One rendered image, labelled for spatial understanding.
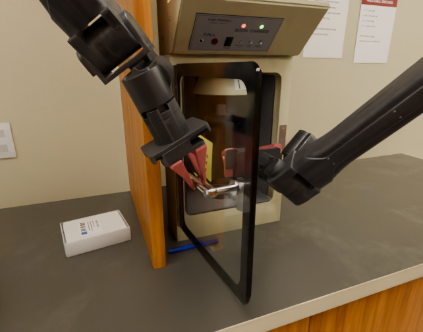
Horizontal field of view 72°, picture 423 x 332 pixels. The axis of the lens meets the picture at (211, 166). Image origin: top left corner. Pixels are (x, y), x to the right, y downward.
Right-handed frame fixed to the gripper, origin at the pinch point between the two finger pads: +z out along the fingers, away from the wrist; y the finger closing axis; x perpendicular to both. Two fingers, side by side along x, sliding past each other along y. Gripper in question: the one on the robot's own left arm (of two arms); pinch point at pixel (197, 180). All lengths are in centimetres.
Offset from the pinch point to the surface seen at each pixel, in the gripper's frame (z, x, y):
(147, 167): -1.1, -14.1, 4.9
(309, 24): -10.9, -11.3, -40.5
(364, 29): 14, -57, -111
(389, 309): 58, 9, -27
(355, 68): 28, -57, -102
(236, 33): -15.8, -14.8, -24.9
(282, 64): -3.4, -19.9, -37.5
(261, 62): -6.4, -20.4, -32.1
